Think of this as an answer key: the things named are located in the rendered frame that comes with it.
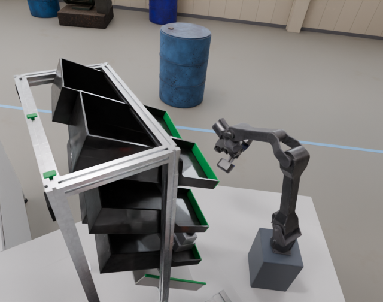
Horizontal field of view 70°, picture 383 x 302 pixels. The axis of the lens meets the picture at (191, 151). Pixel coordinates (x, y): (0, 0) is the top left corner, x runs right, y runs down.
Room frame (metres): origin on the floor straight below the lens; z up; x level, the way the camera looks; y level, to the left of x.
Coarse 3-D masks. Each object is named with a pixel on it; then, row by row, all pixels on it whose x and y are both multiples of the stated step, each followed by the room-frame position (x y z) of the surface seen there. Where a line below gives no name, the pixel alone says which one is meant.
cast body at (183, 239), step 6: (174, 234) 0.43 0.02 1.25; (180, 234) 0.43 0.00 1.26; (186, 234) 0.43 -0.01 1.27; (192, 234) 0.43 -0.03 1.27; (174, 240) 0.42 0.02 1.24; (180, 240) 0.41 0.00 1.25; (186, 240) 0.41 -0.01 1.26; (192, 240) 0.42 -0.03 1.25; (174, 246) 0.41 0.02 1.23; (180, 246) 0.40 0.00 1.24; (186, 246) 0.41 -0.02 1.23; (192, 246) 0.43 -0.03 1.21
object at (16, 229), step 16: (0, 144) 1.35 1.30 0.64; (0, 160) 1.16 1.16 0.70; (0, 176) 0.99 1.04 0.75; (16, 176) 1.39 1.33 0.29; (0, 192) 0.85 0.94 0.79; (16, 192) 1.16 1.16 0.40; (16, 208) 0.98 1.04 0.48; (0, 224) 0.63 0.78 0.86; (16, 224) 0.83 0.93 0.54; (0, 240) 0.56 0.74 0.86; (16, 240) 0.71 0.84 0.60
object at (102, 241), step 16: (96, 240) 0.35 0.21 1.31; (112, 240) 0.37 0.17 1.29; (128, 240) 0.39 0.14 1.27; (144, 240) 0.40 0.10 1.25; (112, 256) 0.29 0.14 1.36; (128, 256) 0.30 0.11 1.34; (144, 256) 0.32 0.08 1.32; (176, 256) 0.39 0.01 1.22; (192, 256) 0.40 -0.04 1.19; (112, 272) 0.29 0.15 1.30
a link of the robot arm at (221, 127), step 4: (220, 120) 0.89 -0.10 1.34; (224, 120) 0.90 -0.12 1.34; (216, 124) 0.89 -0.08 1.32; (220, 124) 0.89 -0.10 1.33; (224, 124) 0.88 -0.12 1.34; (212, 128) 0.90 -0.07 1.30; (216, 128) 0.88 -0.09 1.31; (220, 128) 0.87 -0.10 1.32; (224, 128) 0.87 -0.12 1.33; (228, 128) 0.85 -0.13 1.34; (216, 132) 0.88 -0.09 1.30; (220, 132) 0.86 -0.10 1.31; (224, 132) 0.82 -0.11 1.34; (228, 132) 0.81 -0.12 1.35; (232, 132) 0.79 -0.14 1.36; (220, 136) 0.85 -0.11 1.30; (224, 136) 0.82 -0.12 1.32; (228, 136) 0.80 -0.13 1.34; (232, 136) 0.79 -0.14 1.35
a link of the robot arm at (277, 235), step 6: (276, 228) 0.55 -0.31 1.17; (276, 234) 0.54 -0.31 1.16; (282, 234) 0.53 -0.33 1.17; (288, 234) 0.56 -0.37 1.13; (294, 234) 0.56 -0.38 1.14; (300, 234) 0.56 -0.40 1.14; (276, 240) 0.53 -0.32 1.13; (282, 240) 0.52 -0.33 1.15; (288, 240) 0.53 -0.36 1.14; (282, 246) 0.51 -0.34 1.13
